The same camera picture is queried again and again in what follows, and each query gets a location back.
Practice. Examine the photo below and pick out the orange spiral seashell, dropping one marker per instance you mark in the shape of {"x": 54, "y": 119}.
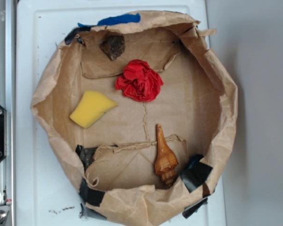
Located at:
{"x": 166, "y": 160}

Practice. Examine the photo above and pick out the black tape inner left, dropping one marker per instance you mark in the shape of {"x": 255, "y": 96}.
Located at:
{"x": 86, "y": 155}

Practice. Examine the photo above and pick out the black tape top left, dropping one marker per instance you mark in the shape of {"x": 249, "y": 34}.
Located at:
{"x": 69, "y": 38}

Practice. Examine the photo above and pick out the brown rock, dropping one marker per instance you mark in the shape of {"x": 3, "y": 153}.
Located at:
{"x": 113, "y": 47}

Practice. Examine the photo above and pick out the black tape right corner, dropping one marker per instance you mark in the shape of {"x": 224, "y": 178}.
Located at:
{"x": 195, "y": 173}

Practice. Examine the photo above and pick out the yellow sponge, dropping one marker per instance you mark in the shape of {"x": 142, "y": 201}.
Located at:
{"x": 91, "y": 107}

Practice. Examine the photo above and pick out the crumpled red paper ball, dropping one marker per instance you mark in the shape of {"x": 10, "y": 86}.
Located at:
{"x": 139, "y": 81}

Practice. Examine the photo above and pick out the blue cloth piece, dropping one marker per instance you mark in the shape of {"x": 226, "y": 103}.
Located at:
{"x": 122, "y": 19}

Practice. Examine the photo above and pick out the white plastic board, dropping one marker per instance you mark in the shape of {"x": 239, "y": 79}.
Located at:
{"x": 44, "y": 196}

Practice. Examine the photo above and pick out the brown paper bag tray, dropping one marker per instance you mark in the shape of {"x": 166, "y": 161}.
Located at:
{"x": 197, "y": 109}

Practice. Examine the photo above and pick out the black tape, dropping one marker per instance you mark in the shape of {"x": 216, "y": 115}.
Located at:
{"x": 86, "y": 155}
{"x": 89, "y": 195}
{"x": 69, "y": 38}
{"x": 188, "y": 211}

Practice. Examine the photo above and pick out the aluminium frame rail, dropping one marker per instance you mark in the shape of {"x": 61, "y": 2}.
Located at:
{"x": 7, "y": 101}

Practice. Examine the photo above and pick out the black tape bottom right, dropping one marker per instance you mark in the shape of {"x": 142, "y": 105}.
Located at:
{"x": 188, "y": 211}

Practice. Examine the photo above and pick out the black tape bottom left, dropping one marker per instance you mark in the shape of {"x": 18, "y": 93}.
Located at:
{"x": 89, "y": 195}

